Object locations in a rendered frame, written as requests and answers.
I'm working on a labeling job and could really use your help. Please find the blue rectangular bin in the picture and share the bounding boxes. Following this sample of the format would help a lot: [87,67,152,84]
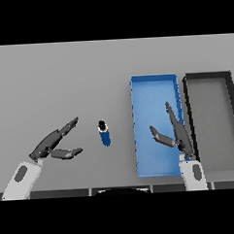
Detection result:
[129,72,192,180]

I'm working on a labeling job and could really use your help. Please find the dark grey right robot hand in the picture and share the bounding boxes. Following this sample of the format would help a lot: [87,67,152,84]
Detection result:
[148,99,195,160]

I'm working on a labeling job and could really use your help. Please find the dark grey rectangular bin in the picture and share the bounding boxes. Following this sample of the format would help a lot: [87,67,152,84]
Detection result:
[181,70,234,174]

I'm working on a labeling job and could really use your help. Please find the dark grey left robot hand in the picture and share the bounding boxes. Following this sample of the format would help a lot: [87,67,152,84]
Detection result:
[27,116,84,164]

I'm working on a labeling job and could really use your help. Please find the blue pipe with dark end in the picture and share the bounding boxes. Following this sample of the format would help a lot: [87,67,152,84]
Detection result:
[97,118,112,149]

